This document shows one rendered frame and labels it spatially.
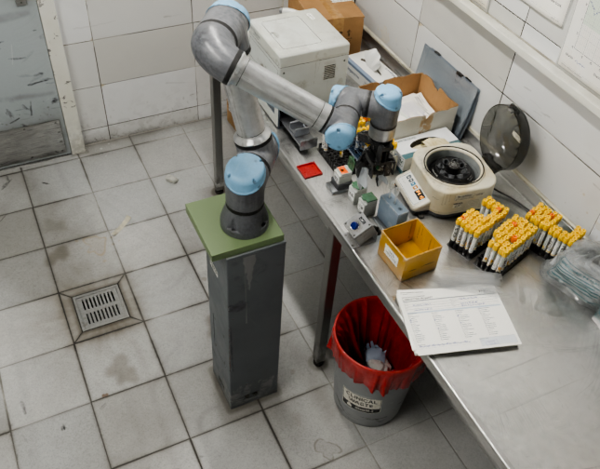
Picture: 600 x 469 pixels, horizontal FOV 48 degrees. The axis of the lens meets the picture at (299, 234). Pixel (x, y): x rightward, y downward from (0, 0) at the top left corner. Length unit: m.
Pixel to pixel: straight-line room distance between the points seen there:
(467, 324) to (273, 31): 1.24
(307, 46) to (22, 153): 1.91
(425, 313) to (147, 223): 1.83
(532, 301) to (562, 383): 0.28
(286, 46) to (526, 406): 1.40
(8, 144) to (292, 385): 1.96
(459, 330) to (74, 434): 1.53
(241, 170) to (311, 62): 0.64
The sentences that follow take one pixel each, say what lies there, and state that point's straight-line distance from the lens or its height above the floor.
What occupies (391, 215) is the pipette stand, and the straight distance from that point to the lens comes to 2.12.
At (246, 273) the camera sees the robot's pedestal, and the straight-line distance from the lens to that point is 2.13.
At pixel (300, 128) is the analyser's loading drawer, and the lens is 2.42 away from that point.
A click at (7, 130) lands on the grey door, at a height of 0.24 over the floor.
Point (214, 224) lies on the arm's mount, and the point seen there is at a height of 0.91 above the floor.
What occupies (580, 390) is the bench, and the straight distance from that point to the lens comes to 1.97.
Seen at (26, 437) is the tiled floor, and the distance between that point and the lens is 2.83.
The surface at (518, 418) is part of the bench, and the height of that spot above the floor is 0.87.
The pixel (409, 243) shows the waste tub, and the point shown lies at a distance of 2.14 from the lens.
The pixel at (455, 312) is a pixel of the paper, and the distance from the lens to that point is 1.98.
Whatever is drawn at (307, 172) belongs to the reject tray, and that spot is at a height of 0.88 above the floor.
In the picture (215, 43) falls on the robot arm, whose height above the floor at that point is 1.52.
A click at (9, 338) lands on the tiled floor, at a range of 3.11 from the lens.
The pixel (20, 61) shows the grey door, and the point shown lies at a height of 0.60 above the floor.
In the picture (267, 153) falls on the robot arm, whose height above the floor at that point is 1.11.
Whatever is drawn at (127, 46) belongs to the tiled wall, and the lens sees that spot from 3.70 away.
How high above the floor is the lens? 2.38
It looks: 45 degrees down
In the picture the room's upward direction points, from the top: 5 degrees clockwise
